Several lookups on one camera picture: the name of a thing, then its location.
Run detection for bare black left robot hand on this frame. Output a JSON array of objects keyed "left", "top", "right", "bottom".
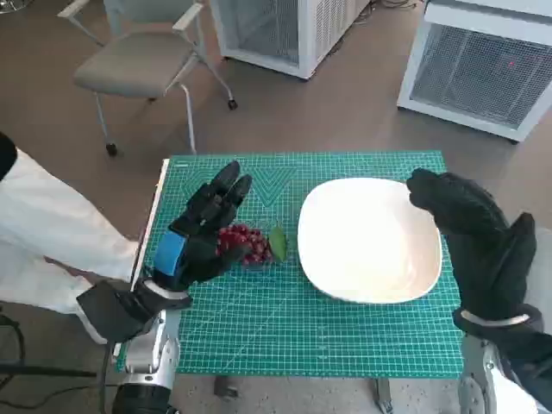
[{"left": 152, "top": 160, "right": 256, "bottom": 294}]

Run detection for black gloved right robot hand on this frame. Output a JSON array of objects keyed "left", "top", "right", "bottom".
[{"left": 405, "top": 166, "right": 540, "bottom": 321}]

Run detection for red toy grape bunch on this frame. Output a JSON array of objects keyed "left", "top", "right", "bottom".
[{"left": 215, "top": 223, "right": 288, "bottom": 271}]

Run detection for white square plate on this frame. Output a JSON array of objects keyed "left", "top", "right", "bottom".
[{"left": 297, "top": 177, "right": 444, "bottom": 305}]

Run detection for green cutting mat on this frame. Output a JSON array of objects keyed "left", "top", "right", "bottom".
[{"left": 160, "top": 149, "right": 465, "bottom": 381}]

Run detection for person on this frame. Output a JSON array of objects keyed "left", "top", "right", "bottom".
[{"left": 0, "top": 130, "right": 146, "bottom": 317}]

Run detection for white mesh cabinet red light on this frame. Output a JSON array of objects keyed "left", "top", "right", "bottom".
[{"left": 396, "top": 0, "right": 552, "bottom": 146}]

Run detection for black stand legs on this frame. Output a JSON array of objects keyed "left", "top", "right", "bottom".
[{"left": 0, "top": 301, "right": 98, "bottom": 410}]

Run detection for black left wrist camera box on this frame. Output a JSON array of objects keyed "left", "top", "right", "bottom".
[{"left": 76, "top": 279, "right": 157, "bottom": 346}]

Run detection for metal table leg bracket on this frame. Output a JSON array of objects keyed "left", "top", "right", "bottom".
[
  {"left": 213, "top": 374, "right": 241, "bottom": 398},
  {"left": 369, "top": 379, "right": 396, "bottom": 414}
]

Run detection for grey chair with white frame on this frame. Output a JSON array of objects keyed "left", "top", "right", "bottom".
[{"left": 56, "top": 0, "right": 240, "bottom": 158}]

